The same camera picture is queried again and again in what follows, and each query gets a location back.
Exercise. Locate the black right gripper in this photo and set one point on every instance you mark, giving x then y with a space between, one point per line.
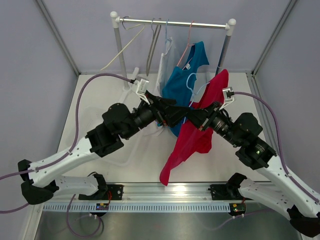
201 117

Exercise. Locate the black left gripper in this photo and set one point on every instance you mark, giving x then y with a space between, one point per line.
164 114

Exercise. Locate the red t shirt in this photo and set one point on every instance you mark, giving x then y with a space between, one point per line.
190 139

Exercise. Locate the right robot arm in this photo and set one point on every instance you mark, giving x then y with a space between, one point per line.
297 202

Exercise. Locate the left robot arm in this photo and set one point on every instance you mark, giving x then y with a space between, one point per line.
45 179

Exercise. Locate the blue t shirt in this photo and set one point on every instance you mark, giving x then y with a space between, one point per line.
182 81

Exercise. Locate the white t shirt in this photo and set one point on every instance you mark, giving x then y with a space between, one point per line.
165 69

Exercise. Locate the light blue white-shirt hanger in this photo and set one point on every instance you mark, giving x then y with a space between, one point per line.
168 40

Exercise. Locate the pink hanger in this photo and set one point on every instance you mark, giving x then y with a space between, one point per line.
187 44

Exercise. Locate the grey empty hanger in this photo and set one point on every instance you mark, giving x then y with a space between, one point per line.
155 36

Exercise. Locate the cream empty hanger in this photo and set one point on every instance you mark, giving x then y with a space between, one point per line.
115 20

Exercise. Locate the white plastic laundry basket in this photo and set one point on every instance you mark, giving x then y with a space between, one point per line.
91 117

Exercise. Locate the white metal clothes rack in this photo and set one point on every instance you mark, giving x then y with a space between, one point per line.
229 27

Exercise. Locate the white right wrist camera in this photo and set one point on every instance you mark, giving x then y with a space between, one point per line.
228 95

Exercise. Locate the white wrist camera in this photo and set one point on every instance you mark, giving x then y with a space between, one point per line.
139 87
228 95

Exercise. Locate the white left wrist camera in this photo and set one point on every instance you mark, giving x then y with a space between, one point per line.
139 87

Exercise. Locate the aluminium rail frame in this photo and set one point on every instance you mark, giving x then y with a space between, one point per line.
162 191

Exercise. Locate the white slotted cable duct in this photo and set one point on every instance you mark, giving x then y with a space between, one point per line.
139 207

